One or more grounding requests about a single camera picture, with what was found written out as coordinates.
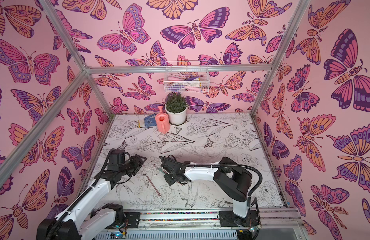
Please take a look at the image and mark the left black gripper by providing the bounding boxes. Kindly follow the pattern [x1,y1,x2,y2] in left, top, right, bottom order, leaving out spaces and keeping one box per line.
[119,154,147,177]

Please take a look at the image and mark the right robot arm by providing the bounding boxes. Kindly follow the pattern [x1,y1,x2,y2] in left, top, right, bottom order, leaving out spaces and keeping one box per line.
[159,155,263,227]

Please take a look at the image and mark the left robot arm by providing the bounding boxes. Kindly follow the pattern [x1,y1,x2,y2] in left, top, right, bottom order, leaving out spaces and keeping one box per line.
[36,149,147,240]

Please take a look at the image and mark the blue seed packet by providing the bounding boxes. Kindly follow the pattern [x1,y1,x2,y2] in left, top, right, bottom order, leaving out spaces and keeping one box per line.
[138,114,157,128]

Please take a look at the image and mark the pink watering can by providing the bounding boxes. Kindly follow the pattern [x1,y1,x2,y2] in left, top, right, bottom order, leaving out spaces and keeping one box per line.
[155,106,171,134]

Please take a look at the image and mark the green plant in white pot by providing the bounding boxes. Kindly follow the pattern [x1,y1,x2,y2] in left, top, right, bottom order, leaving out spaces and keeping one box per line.
[165,93,188,126]

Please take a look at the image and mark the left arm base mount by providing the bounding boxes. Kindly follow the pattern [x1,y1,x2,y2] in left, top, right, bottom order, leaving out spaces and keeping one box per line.
[101,204,141,229]

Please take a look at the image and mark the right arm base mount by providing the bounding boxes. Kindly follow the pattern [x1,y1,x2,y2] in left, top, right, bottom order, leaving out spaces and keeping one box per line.
[218,211,260,228]

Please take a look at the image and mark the white wire wall basket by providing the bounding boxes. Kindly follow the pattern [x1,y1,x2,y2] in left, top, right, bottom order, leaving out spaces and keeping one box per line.
[163,60,210,94]

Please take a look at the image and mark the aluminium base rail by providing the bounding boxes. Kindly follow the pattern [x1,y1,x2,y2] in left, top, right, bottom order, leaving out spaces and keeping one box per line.
[92,209,310,240]

